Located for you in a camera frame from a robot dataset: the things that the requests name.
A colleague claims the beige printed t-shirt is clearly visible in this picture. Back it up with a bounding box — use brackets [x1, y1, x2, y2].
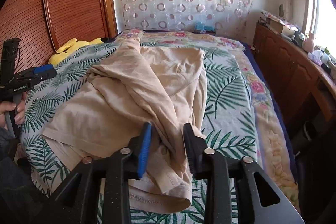
[42, 39, 207, 214]

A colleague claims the person's left hand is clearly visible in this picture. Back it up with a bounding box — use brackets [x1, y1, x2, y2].
[0, 92, 27, 129]

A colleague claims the yellow Pikachu plush toy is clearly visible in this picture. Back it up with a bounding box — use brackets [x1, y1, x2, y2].
[48, 38, 103, 67]

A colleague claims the palm leaf print bedsheet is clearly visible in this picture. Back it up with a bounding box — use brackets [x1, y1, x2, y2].
[21, 38, 258, 223]

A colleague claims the floral quilted blanket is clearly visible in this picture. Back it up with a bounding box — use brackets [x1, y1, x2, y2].
[117, 30, 299, 209]

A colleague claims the wooden louvered wardrobe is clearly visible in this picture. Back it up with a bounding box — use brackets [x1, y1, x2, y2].
[1, 0, 117, 72]

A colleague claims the long wooden sideboard cabinet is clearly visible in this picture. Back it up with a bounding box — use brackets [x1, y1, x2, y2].
[253, 22, 335, 126]

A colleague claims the blue tissue pack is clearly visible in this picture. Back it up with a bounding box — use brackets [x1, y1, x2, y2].
[194, 22, 216, 35]

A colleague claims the white crumpled tissue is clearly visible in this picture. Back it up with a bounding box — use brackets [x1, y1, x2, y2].
[307, 50, 323, 66]

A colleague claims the pink bottle on sideboard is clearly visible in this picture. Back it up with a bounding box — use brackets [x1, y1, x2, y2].
[303, 32, 314, 53]

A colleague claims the cardboard box on sideboard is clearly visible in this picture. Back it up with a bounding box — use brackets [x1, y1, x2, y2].
[267, 19, 297, 36]

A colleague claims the window with wooden frame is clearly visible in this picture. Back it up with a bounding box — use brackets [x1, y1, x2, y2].
[303, 0, 335, 57]

